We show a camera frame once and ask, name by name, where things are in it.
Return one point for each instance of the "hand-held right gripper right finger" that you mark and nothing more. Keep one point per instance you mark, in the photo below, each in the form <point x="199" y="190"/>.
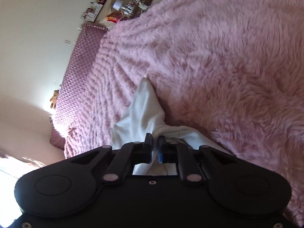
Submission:
<point x="162" y="155"/>

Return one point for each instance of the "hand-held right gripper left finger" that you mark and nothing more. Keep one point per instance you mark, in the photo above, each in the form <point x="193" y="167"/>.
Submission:
<point x="148" y="147"/>

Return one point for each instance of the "white small garment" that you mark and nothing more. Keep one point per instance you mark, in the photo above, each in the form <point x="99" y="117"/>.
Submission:
<point x="142" y="114"/>

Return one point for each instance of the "pink quilted pillow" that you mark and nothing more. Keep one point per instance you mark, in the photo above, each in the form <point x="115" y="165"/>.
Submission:
<point x="57" y="140"/>

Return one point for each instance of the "pink quilted headboard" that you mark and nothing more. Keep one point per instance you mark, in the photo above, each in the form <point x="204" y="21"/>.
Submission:
<point x="76" y="71"/>

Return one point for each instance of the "pink fluffy blanket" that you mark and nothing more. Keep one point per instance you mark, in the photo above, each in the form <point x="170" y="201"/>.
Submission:
<point x="213" y="64"/>

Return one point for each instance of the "brown teddy bear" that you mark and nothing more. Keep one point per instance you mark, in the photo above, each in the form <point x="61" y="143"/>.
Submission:
<point x="54" y="98"/>

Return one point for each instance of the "red snack packet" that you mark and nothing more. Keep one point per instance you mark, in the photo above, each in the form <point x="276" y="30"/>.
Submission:
<point x="112" y="18"/>

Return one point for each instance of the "cluttered low table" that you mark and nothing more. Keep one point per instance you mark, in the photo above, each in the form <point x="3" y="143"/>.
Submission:
<point x="136" y="3"/>

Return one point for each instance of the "white cup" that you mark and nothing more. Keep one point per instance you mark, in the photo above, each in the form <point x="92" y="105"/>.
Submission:
<point x="117" y="4"/>

